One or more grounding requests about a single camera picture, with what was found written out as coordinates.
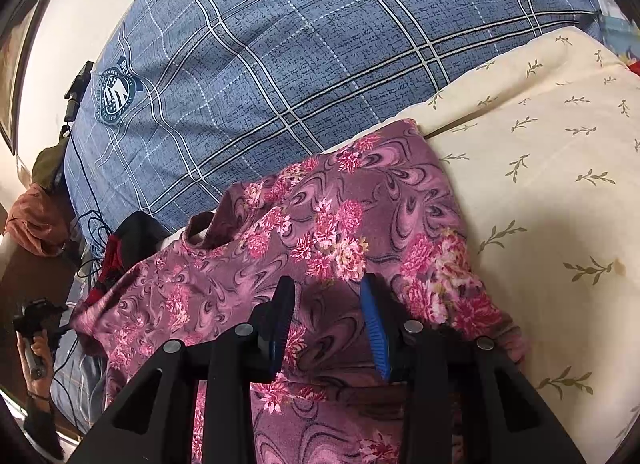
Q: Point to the orange cloth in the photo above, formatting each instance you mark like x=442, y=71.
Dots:
x=36, y=224

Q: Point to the purple floral garment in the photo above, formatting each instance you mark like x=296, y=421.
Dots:
x=381, y=205

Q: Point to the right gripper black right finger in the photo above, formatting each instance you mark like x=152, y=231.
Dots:
x=504, y=419

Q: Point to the blue plaid bedsheet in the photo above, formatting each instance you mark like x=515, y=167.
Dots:
x=192, y=96

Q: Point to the olive green cloth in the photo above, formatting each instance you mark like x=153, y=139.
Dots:
x=48, y=164

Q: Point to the cream leaf-print blanket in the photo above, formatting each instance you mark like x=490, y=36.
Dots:
x=506, y=206

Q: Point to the person's left hand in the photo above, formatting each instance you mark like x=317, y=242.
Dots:
x=36, y=387

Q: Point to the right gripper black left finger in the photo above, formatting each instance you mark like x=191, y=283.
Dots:
x=152, y=419

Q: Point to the black and red garment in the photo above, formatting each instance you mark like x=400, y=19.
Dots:
x=135, y=239

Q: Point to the person's left forearm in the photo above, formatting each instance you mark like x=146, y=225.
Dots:
x=39, y=425

